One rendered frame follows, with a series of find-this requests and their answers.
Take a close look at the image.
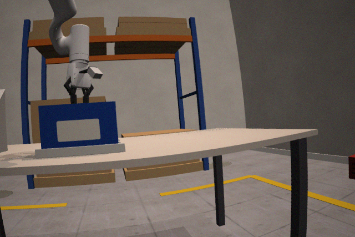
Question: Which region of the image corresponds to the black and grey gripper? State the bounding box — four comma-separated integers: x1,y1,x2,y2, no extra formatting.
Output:
64,61,94,104

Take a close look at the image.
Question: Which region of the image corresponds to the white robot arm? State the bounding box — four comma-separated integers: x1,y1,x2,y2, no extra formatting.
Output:
49,0,103,79

